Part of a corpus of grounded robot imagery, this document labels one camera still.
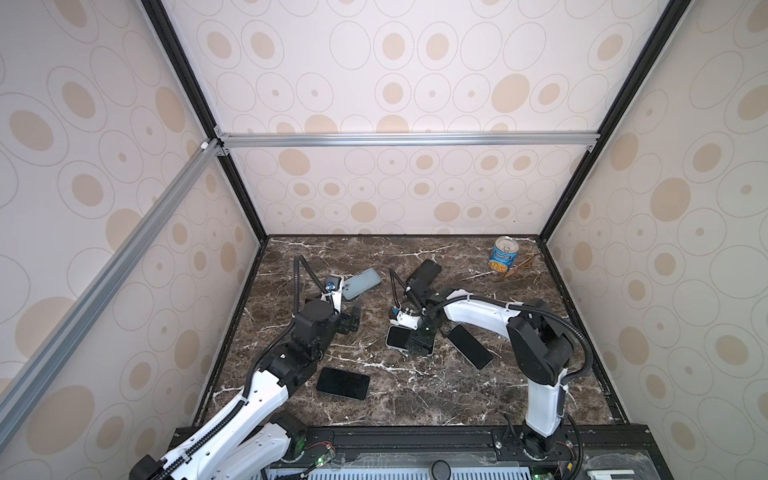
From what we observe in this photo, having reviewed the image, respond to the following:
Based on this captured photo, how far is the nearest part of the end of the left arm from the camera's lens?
678mm

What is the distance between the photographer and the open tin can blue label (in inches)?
41.2

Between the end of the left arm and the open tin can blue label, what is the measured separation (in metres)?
0.60
